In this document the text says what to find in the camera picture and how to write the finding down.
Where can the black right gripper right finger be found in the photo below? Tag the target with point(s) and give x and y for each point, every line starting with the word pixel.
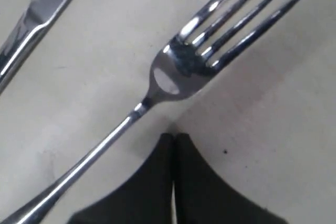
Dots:
pixel 202 196

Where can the silver table knife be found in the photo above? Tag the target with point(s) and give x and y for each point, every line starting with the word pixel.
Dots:
pixel 32 26

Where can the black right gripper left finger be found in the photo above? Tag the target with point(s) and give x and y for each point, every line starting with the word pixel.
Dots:
pixel 144 198

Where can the silver spoon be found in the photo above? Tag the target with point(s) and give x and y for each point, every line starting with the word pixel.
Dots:
pixel 178 71

